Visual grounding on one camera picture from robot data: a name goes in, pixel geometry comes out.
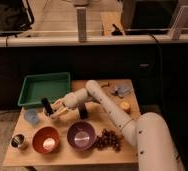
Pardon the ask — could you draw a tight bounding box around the white horizontal rail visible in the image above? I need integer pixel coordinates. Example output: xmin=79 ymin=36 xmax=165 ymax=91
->
xmin=0 ymin=34 xmax=188 ymax=47

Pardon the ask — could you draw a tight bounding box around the light blue plastic cup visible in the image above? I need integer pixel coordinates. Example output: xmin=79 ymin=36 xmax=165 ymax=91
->
xmin=24 ymin=109 xmax=39 ymax=125

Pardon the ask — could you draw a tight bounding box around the blue grey cloth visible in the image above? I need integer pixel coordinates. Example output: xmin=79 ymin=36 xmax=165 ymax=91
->
xmin=112 ymin=85 xmax=132 ymax=98

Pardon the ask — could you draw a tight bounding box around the black object on floor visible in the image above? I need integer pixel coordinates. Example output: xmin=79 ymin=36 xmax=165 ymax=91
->
xmin=112 ymin=24 xmax=123 ymax=36

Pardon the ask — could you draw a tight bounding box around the green plastic tray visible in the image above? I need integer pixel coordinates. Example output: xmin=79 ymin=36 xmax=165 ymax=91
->
xmin=18 ymin=72 xmax=71 ymax=108

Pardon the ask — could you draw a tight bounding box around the yellow round fruit toy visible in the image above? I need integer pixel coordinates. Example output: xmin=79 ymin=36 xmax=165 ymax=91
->
xmin=119 ymin=101 xmax=131 ymax=113

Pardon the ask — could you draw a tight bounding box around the beige paper cup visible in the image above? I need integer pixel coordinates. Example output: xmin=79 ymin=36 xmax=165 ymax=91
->
xmin=50 ymin=101 xmax=68 ymax=119

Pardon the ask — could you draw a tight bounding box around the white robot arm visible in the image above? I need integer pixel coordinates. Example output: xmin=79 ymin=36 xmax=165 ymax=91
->
xmin=63 ymin=80 xmax=180 ymax=171

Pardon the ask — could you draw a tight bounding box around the red bowl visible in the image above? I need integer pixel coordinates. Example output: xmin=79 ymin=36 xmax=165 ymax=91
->
xmin=32 ymin=126 xmax=60 ymax=154

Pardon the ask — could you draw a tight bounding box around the white egg in bowl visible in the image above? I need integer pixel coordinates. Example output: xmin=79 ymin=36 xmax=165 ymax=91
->
xmin=43 ymin=138 xmax=55 ymax=150

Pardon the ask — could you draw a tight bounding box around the black brush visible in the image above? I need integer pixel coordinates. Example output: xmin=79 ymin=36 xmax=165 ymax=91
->
xmin=41 ymin=98 xmax=53 ymax=116

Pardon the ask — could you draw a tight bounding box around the purple bowl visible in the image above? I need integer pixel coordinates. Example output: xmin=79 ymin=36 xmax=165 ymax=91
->
xmin=67 ymin=121 xmax=96 ymax=151

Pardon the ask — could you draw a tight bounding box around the white angled bracket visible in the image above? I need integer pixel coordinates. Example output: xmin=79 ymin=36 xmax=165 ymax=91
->
xmin=168 ymin=5 xmax=188 ymax=40

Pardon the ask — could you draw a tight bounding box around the purple grape bunch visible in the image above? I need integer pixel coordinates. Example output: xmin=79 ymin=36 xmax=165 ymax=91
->
xmin=94 ymin=129 xmax=122 ymax=152

